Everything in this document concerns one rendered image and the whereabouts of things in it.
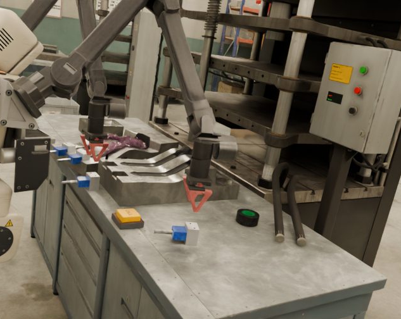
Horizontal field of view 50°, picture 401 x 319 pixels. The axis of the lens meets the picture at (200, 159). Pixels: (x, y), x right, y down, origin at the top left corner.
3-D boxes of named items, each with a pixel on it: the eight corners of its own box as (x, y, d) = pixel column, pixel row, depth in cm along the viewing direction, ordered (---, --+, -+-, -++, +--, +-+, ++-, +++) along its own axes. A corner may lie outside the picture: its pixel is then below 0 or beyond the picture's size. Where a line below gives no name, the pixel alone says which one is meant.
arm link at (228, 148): (190, 122, 130) (201, 113, 122) (226, 125, 134) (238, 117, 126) (191, 161, 128) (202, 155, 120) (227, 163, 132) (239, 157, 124)
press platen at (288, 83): (284, 124, 184) (294, 78, 178) (156, 75, 288) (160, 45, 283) (403, 130, 227) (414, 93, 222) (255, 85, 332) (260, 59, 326)
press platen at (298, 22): (297, 64, 177) (308, 16, 172) (161, 35, 281) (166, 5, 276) (417, 82, 220) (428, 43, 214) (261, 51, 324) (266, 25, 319)
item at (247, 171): (262, 206, 195) (265, 190, 193) (147, 129, 300) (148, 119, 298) (381, 196, 239) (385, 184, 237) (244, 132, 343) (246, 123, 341)
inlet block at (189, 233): (153, 243, 128) (156, 226, 127) (152, 235, 133) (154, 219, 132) (196, 245, 131) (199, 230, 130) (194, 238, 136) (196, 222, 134)
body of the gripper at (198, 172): (204, 176, 133) (208, 152, 131) (211, 188, 123) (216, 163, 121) (184, 174, 131) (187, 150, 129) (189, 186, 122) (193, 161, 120)
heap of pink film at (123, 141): (106, 157, 180) (108, 139, 178) (82, 145, 191) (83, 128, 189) (153, 152, 199) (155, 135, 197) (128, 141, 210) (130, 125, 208)
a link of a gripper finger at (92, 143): (101, 157, 160) (102, 132, 158) (107, 163, 155) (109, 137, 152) (82, 157, 157) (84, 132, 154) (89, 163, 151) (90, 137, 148)
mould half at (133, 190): (119, 206, 149) (124, 169, 146) (96, 180, 170) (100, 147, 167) (237, 199, 176) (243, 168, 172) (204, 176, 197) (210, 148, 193)
